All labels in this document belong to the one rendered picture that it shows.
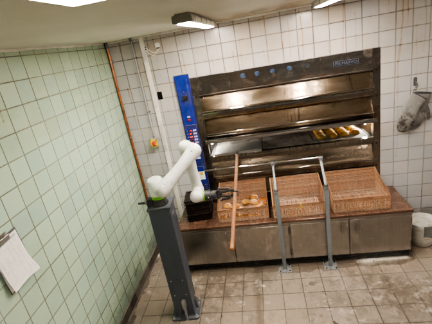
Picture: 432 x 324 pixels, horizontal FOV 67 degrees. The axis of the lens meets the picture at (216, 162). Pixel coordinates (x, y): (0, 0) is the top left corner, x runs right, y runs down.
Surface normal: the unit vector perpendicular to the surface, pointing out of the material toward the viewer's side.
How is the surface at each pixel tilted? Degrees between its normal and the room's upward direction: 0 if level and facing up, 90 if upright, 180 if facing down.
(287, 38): 90
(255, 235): 90
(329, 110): 70
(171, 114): 90
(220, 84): 92
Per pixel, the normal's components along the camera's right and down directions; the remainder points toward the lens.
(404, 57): -0.11, 0.36
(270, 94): -0.16, 0.02
